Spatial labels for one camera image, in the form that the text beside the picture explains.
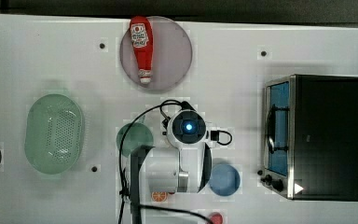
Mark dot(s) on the orange slice toy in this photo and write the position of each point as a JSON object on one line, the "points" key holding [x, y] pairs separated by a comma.
{"points": [[159, 196]]}

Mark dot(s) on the grey round plate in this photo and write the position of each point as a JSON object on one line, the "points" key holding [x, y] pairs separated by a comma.
{"points": [[172, 55]]}

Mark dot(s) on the green perforated basket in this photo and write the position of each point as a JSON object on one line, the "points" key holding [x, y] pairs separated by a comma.
{"points": [[54, 134]]}

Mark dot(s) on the red toy at edge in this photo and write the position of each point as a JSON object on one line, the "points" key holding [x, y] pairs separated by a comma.
{"points": [[216, 218]]}

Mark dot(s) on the blue bowl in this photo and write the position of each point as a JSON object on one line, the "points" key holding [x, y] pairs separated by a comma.
{"points": [[225, 180]]}

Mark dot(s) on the black toaster oven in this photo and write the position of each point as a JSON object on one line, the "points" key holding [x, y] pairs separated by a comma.
{"points": [[310, 139]]}

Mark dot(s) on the red ketchup bottle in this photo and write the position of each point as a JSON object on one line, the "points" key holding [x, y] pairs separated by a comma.
{"points": [[143, 46]]}

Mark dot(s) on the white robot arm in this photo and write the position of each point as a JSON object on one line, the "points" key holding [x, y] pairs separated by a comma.
{"points": [[184, 165]]}

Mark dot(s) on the green metal mug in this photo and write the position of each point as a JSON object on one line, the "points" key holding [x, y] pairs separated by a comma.
{"points": [[131, 136]]}

